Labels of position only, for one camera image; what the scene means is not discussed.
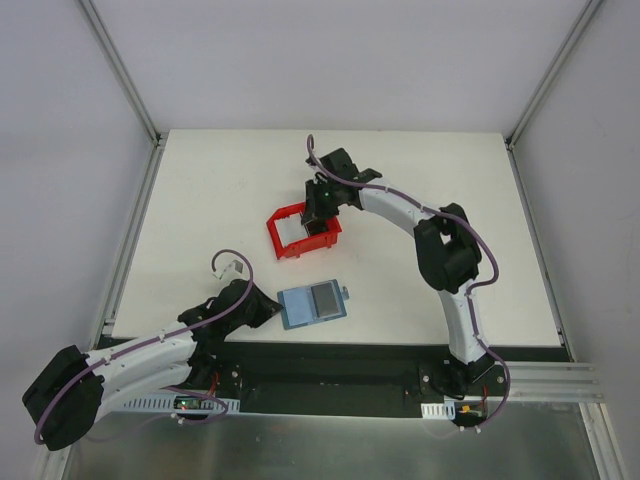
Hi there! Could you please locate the red plastic bin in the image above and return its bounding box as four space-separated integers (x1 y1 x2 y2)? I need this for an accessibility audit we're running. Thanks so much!
266 202 342 260

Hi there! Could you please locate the blue leather card holder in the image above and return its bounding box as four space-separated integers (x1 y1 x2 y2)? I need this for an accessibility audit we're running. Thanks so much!
277 279 350 330

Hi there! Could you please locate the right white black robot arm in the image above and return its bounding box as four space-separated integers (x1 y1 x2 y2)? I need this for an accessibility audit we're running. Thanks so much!
301 137 486 395

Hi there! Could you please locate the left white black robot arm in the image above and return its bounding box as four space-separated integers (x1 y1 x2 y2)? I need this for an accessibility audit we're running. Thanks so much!
22 280 283 451

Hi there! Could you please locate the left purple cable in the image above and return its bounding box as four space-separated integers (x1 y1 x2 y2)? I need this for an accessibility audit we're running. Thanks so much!
32 248 254 445

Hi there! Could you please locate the purple cable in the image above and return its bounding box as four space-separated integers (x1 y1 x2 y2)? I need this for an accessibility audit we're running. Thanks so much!
32 248 254 445
304 133 512 441

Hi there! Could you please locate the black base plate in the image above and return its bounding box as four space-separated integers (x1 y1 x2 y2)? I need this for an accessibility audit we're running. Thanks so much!
164 339 510 416

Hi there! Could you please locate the left white cable duct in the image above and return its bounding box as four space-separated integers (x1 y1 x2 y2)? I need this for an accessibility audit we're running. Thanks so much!
118 393 240 415

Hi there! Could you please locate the white cable duct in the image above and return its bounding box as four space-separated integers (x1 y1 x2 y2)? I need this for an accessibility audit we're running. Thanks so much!
420 401 456 421
118 393 240 415

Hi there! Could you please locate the left aluminium frame post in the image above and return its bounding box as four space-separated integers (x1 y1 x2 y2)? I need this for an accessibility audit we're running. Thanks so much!
75 0 163 146

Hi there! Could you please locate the aluminium frame post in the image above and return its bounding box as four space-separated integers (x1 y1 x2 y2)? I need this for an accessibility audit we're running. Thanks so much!
75 0 163 146
505 0 606 151

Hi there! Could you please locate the right aluminium frame post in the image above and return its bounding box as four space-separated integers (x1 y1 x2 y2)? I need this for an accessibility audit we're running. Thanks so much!
505 0 606 151

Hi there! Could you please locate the right white cable duct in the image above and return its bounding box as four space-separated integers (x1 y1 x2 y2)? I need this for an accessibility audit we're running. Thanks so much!
420 401 456 421

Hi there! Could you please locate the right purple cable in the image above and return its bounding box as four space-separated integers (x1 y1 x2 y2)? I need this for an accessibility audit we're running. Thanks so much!
304 133 512 441

